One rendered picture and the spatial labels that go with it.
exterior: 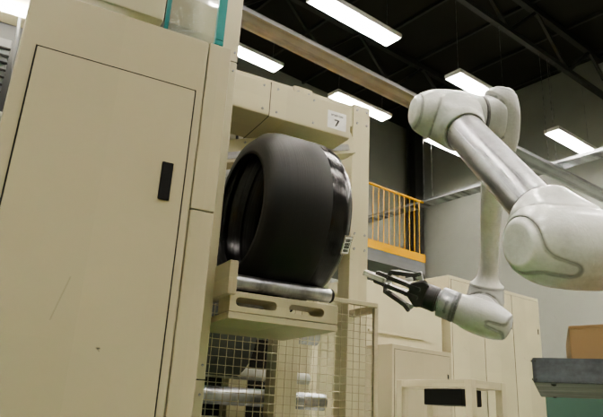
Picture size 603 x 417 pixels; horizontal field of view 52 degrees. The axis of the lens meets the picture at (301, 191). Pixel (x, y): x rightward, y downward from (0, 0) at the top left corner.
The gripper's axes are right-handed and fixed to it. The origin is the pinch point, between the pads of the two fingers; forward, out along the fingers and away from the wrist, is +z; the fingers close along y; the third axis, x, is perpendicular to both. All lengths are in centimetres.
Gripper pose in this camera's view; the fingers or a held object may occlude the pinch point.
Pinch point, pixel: (374, 275)
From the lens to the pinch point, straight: 192.7
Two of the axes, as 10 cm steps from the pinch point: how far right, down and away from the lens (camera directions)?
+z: -8.8, -3.1, 3.7
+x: 3.9, 0.0, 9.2
